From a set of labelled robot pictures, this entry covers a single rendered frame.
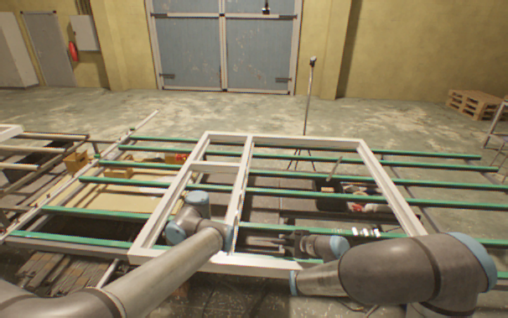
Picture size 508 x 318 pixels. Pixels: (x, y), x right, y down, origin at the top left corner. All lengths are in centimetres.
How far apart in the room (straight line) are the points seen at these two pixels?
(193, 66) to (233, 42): 135
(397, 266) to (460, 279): 11
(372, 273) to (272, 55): 698
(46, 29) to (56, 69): 110
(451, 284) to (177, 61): 766
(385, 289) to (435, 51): 806
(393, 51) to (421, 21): 89
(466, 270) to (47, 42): 997
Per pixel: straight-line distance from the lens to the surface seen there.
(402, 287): 54
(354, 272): 56
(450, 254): 59
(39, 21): 996
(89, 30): 878
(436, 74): 860
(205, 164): 191
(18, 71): 1021
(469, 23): 872
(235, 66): 744
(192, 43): 763
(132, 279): 54
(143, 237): 141
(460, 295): 62
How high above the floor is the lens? 189
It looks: 29 degrees down
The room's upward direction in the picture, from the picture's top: 1 degrees clockwise
